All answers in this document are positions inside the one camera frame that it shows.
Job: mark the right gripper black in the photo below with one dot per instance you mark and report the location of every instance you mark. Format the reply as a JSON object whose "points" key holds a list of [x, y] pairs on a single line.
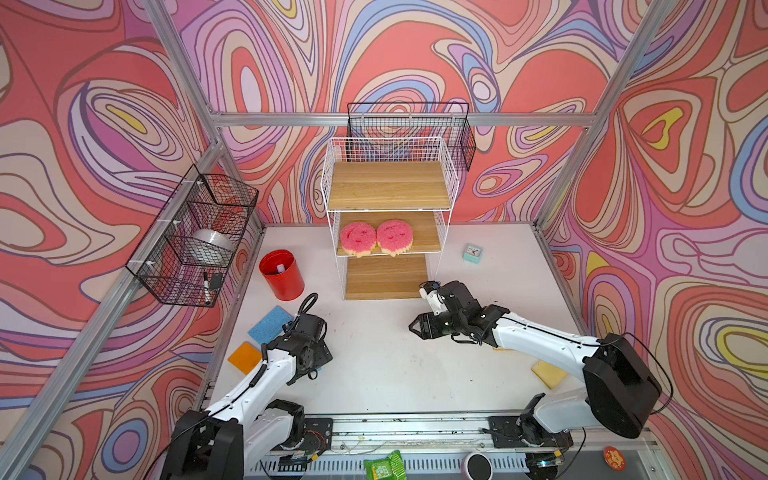
{"points": [[426, 323]]}

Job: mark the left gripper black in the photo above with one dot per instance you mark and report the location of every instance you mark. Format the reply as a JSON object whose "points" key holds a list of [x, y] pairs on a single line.
{"points": [[321, 352]]}

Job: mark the blue rectangular sponge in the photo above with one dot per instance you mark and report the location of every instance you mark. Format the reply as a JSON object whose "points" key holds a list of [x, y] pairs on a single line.
{"points": [[270, 326]]}

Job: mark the yellow pink smiley sponge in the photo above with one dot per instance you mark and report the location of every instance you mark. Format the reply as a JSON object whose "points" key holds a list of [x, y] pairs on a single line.
{"points": [[394, 237]]}

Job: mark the pink smiley scrub sponge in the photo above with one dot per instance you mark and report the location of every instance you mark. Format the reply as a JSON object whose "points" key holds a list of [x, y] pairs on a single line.
{"points": [[358, 239]]}

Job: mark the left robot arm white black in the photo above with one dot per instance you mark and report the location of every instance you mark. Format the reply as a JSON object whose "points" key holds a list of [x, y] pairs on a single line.
{"points": [[235, 433]]}

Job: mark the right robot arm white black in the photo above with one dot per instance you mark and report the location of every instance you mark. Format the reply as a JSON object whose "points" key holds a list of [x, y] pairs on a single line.
{"points": [[618, 392]]}

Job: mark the orange yellow rectangular sponge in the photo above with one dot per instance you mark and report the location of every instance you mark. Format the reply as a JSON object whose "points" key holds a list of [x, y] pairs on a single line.
{"points": [[245, 358]]}

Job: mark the red cylindrical cup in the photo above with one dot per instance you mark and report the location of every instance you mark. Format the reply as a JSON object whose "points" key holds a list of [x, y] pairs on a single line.
{"points": [[282, 274]]}

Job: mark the mint square alarm clock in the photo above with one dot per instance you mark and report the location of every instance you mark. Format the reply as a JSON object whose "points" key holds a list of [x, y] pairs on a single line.
{"points": [[473, 253]]}

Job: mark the black marker pen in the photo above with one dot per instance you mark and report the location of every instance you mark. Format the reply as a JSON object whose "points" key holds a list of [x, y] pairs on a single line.
{"points": [[206, 289]]}

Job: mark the yellow sponge near right edge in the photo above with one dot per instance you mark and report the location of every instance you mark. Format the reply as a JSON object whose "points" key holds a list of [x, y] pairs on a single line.
{"points": [[550, 375]]}

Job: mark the green snack packet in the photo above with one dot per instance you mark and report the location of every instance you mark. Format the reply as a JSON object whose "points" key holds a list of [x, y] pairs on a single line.
{"points": [[391, 467]]}

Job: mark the black white round speaker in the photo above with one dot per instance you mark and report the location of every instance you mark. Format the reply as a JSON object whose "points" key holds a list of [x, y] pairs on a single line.
{"points": [[476, 466]]}

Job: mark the red round sticker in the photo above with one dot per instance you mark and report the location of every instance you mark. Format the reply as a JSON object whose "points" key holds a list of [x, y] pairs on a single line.
{"points": [[614, 459]]}

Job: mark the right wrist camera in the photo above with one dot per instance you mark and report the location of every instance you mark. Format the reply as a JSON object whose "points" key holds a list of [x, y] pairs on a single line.
{"points": [[430, 291]]}

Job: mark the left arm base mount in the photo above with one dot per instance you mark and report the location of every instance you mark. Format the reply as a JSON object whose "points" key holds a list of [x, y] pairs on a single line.
{"points": [[306, 441]]}

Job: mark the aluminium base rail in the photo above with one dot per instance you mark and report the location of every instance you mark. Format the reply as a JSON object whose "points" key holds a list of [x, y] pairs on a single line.
{"points": [[433, 445]]}

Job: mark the black wire basket left wall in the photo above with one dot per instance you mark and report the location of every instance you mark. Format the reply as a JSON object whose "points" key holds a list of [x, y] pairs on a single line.
{"points": [[169, 266]]}

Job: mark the black wire basket wall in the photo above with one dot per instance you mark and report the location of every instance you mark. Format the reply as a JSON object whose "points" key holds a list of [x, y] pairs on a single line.
{"points": [[448, 120], [169, 266]]}

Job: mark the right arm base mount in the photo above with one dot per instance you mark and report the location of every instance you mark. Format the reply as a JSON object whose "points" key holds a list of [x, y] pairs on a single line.
{"points": [[524, 431]]}

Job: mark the white wire wooden shelf rack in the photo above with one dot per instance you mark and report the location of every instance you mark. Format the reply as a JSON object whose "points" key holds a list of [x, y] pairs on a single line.
{"points": [[376, 180]]}

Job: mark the black wire basket back wall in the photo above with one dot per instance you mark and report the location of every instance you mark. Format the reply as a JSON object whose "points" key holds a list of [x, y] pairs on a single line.
{"points": [[448, 120]]}

